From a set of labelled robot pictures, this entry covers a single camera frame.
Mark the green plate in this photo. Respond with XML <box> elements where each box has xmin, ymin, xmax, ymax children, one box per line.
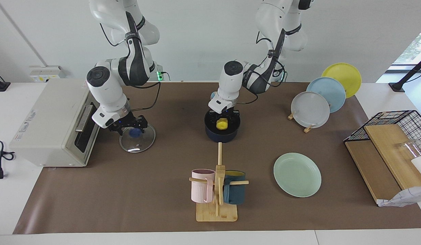
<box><xmin>273</xmin><ymin>152</ymin><xmax>322</xmax><ymax>198</ymax></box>

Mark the glass lid with blue knob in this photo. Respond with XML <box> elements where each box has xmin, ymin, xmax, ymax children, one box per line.
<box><xmin>119</xmin><ymin>122</ymin><xmax>156</xmax><ymax>153</ymax></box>

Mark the pink ribbed mug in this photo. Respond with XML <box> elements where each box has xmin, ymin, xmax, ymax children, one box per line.
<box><xmin>191</xmin><ymin>169</ymin><xmax>216</xmax><ymax>204</ymax></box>

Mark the wooden shelf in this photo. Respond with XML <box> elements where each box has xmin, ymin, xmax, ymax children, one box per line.
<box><xmin>344</xmin><ymin>124</ymin><xmax>421</xmax><ymax>205</ymax></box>

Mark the yellow plate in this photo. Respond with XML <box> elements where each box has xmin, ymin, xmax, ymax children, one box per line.
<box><xmin>321</xmin><ymin>63</ymin><xmax>362</xmax><ymax>99</ymax></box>

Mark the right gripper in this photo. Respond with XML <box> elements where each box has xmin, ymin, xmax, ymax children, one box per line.
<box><xmin>108</xmin><ymin>111</ymin><xmax>149</xmax><ymax>136</ymax></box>

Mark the dark blue pot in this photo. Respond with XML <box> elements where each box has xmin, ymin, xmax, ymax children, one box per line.
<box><xmin>204</xmin><ymin>110</ymin><xmax>241</xmax><ymax>143</ymax></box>

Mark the grey plate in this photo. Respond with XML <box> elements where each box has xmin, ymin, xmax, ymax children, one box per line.
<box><xmin>291</xmin><ymin>91</ymin><xmax>330</xmax><ymax>129</ymax></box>

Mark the wooden mug rack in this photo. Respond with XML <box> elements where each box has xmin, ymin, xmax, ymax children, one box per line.
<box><xmin>189</xmin><ymin>142</ymin><xmax>249</xmax><ymax>223</ymax></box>

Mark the white toaster oven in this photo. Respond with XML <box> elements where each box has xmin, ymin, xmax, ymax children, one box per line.
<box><xmin>9</xmin><ymin>79</ymin><xmax>102</xmax><ymax>167</ymax></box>

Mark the dark blue mug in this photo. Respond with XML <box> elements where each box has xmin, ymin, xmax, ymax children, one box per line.
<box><xmin>223</xmin><ymin>170</ymin><xmax>247</xmax><ymax>205</ymax></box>

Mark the clear glass cup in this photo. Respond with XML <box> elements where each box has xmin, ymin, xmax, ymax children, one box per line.
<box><xmin>395</xmin><ymin>139</ymin><xmax>420</xmax><ymax>159</ymax></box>

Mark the white wall socket box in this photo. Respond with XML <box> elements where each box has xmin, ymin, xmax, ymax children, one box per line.
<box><xmin>29</xmin><ymin>65</ymin><xmax>66</xmax><ymax>83</ymax></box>

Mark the wooden plate rack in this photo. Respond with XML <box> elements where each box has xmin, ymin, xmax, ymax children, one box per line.
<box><xmin>287</xmin><ymin>108</ymin><xmax>317</xmax><ymax>133</ymax></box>

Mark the light blue plate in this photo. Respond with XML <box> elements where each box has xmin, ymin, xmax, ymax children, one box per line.
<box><xmin>306</xmin><ymin>77</ymin><xmax>346</xmax><ymax>114</ymax></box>

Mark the window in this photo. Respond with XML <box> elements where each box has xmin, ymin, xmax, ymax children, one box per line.
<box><xmin>392</xmin><ymin>24</ymin><xmax>421</xmax><ymax>70</ymax></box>

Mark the white cloth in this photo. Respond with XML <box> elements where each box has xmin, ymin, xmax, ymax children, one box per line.
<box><xmin>377</xmin><ymin>185</ymin><xmax>421</xmax><ymax>208</ymax></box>

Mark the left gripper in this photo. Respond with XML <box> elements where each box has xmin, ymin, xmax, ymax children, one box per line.
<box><xmin>208</xmin><ymin>107</ymin><xmax>240</xmax><ymax>130</ymax></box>

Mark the black wire basket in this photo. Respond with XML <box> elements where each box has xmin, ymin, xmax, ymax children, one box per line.
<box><xmin>343</xmin><ymin>110</ymin><xmax>421</xmax><ymax>156</ymax></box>

